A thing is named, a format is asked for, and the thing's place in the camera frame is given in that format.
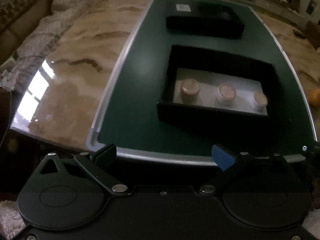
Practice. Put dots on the white pink-topped jar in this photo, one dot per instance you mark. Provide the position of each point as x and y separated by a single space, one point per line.
259 101
226 94
189 90

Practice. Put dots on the black box base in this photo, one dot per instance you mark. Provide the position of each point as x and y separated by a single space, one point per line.
211 68

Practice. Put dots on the black box lid with label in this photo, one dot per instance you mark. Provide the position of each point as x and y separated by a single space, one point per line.
203 19

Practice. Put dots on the fluffy beige blanket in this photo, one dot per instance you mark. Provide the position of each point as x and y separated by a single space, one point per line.
31 53

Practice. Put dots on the dark green desk mat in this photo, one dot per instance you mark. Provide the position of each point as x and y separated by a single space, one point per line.
127 114

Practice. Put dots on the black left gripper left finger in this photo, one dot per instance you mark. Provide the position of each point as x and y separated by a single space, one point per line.
99 166

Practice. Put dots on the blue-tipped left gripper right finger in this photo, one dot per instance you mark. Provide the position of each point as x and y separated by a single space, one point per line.
251 172

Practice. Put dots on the brown leather sofa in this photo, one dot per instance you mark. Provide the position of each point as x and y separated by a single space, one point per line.
19 18

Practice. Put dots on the orange fruit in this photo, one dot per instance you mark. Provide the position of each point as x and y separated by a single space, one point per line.
314 97

